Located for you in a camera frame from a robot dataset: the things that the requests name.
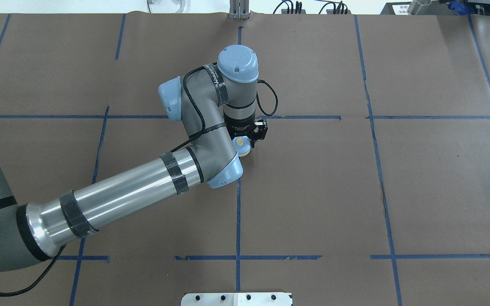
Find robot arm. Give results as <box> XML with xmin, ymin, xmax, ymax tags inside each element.
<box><xmin>0</xmin><ymin>45</ymin><xmax>265</xmax><ymax>272</ymax></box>

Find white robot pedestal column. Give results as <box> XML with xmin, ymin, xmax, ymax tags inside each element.
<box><xmin>181</xmin><ymin>292</ymin><xmax>293</xmax><ymax>306</ymax></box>

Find small metal cup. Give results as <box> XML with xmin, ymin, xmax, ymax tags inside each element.
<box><xmin>407</xmin><ymin>0</ymin><xmax>432</xmax><ymax>15</ymax></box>

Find aluminium frame post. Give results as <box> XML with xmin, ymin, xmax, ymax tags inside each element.
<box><xmin>229</xmin><ymin>0</ymin><xmax>251</xmax><ymax>20</ymax></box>

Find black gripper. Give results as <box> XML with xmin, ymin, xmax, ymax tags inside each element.
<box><xmin>224</xmin><ymin>112</ymin><xmax>256</xmax><ymax>138</ymax></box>

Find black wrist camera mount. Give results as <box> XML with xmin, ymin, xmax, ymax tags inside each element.
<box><xmin>248</xmin><ymin>119</ymin><xmax>268</xmax><ymax>148</ymax></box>

